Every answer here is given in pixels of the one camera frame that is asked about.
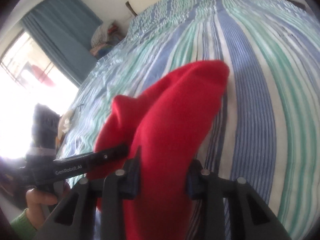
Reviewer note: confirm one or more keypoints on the beige plush toy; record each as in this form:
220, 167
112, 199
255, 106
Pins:
66, 122

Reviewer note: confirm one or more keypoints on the red knit sweater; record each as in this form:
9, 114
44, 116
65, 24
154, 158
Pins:
170, 117

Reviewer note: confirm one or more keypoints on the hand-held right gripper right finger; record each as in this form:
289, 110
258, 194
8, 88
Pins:
191, 187

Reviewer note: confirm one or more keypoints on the window with bars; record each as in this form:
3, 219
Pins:
15, 55

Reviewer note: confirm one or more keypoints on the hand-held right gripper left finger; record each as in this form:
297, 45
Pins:
135, 180

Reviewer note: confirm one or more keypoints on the red hanging cloth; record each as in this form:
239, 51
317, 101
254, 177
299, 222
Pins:
41, 75

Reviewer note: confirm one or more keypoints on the striped grey cloth pile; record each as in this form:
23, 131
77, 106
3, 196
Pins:
102, 33

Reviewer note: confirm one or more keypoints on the striped blue green blanket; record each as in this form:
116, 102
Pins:
250, 105

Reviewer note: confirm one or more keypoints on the blue curtain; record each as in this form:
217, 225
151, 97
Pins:
65, 30

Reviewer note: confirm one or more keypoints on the person's left hand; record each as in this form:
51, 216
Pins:
37, 201

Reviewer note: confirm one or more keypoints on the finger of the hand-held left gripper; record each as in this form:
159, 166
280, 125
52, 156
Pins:
112, 153

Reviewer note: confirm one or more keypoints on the colourful folded cloth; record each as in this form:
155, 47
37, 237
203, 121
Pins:
101, 50

